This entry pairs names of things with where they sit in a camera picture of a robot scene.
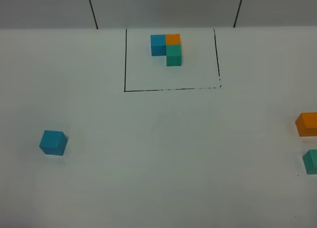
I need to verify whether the orange template block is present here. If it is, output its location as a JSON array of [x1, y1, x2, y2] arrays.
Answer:
[[165, 34, 181, 45]]

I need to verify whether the green template block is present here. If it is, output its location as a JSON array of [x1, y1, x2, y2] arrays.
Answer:
[[166, 45, 182, 66]]

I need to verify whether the blue template block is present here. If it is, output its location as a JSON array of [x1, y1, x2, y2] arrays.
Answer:
[[151, 35, 166, 56]]

